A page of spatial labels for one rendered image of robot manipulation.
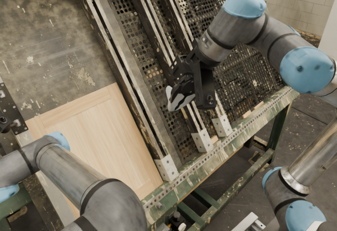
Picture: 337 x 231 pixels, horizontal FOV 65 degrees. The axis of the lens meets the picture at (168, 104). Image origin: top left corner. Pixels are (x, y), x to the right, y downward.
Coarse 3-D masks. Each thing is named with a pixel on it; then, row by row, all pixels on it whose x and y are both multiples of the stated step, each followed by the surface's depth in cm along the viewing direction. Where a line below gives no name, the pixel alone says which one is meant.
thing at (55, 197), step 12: (0, 108) 98; (12, 132) 102; (24, 132) 101; (24, 144) 101; (48, 180) 104; (48, 192) 103; (60, 192) 106; (60, 204) 105; (60, 216) 105; (72, 216) 107
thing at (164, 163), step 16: (80, 0) 124; (96, 0) 123; (96, 16) 122; (96, 32) 125; (112, 32) 125; (112, 48) 124; (112, 64) 127; (128, 80) 130; (128, 96) 128; (144, 112) 131; (144, 128) 130; (160, 144) 133; (160, 160) 131; (176, 176) 135
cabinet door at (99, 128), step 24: (96, 96) 122; (120, 96) 129; (48, 120) 109; (72, 120) 115; (96, 120) 121; (120, 120) 128; (72, 144) 113; (96, 144) 119; (120, 144) 126; (144, 144) 133; (96, 168) 118; (120, 168) 124; (144, 168) 131; (144, 192) 129
